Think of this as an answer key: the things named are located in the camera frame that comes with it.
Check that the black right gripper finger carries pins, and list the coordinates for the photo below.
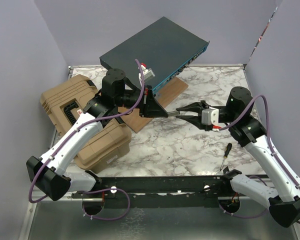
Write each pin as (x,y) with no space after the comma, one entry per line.
(193,107)
(194,120)

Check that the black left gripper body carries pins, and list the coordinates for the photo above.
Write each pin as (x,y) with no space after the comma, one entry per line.
(144,106)

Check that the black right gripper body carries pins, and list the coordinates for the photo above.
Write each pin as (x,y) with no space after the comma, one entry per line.
(208,106)

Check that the dark grey network switch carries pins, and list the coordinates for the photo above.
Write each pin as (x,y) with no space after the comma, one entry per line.
(164,47)

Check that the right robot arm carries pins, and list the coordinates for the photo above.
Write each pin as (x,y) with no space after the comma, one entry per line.
(283,200)

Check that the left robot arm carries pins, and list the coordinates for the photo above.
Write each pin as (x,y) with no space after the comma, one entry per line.
(49,172)

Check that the wooden base board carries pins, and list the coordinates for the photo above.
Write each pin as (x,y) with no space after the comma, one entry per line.
(165,96)

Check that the black yellow screwdriver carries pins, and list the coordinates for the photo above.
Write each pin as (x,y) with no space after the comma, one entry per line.
(226,153)

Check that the tan plastic tool case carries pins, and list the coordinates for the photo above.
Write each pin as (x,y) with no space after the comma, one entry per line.
(64,104)

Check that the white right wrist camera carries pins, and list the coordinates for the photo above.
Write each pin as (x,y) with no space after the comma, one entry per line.
(211,118)

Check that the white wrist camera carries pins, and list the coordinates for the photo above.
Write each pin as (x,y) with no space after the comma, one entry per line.
(148,75)
(211,118)

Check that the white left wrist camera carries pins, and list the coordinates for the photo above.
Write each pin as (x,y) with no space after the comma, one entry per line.
(148,75)

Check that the black metal mounting rail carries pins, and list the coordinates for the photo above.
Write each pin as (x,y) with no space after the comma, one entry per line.
(161,192)

